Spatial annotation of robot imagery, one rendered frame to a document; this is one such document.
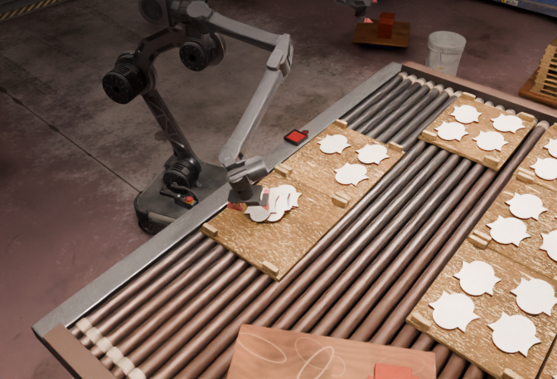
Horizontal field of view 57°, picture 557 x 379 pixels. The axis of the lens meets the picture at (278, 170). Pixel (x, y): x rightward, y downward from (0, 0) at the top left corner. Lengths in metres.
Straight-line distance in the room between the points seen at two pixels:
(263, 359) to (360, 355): 0.24
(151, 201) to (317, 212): 1.37
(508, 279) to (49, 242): 2.48
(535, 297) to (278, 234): 0.81
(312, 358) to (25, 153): 3.06
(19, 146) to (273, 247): 2.75
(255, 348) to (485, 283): 0.75
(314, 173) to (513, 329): 0.87
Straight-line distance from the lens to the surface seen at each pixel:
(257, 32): 1.85
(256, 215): 1.80
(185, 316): 1.61
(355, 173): 1.99
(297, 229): 1.77
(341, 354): 1.38
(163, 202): 2.95
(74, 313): 1.71
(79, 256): 3.14
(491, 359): 1.59
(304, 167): 2.01
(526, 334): 1.65
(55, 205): 3.52
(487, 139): 2.30
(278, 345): 1.38
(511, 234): 1.90
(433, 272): 1.74
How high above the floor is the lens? 2.22
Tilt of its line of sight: 40 degrees down
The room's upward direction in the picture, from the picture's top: 1 degrees counter-clockwise
